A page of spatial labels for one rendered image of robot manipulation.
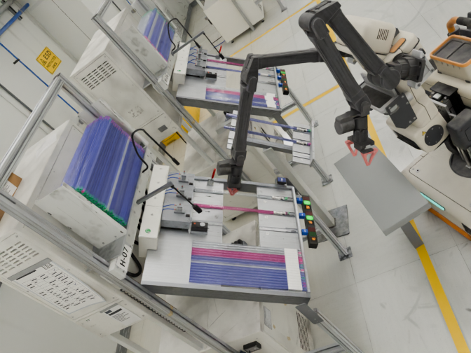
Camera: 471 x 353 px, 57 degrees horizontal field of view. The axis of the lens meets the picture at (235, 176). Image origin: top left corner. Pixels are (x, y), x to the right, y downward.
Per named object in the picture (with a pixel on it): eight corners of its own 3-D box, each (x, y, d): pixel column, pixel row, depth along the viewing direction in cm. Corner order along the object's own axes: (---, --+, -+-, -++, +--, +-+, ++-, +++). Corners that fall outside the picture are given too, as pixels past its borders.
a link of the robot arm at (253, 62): (247, 57, 183) (239, 51, 192) (247, 88, 191) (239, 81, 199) (340, 47, 196) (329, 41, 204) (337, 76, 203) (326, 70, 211)
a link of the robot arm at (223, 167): (244, 155, 208) (239, 148, 215) (221, 157, 204) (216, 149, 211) (242, 177, 214) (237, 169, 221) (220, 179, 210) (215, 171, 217)
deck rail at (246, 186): (291, 194, 241) (293, 185, 237) (291, 196, 240) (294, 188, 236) (161, 181, 234) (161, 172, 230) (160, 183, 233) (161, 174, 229)
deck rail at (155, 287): (306, 301, 190) (310, 293, 186) (307, 305, 189) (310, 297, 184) (141, 288, 183) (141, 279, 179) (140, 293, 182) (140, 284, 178)
